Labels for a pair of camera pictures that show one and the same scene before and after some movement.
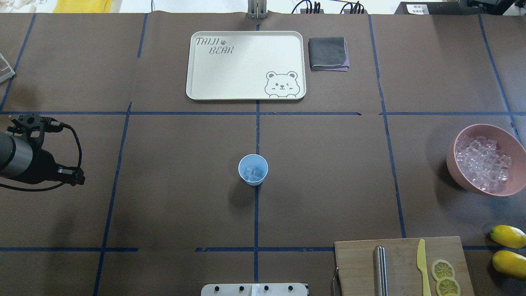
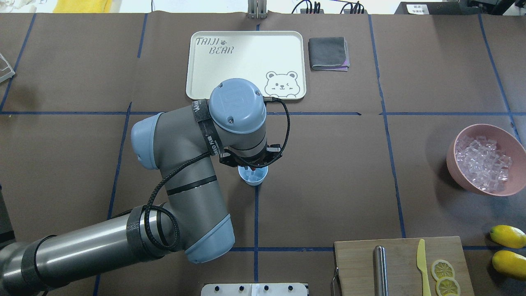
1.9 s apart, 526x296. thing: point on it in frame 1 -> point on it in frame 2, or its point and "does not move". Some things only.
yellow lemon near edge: x=508 y=262 does not move
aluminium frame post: x=257 y=9 does not move
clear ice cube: x=251 y=175 does not move
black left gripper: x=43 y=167 -> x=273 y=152
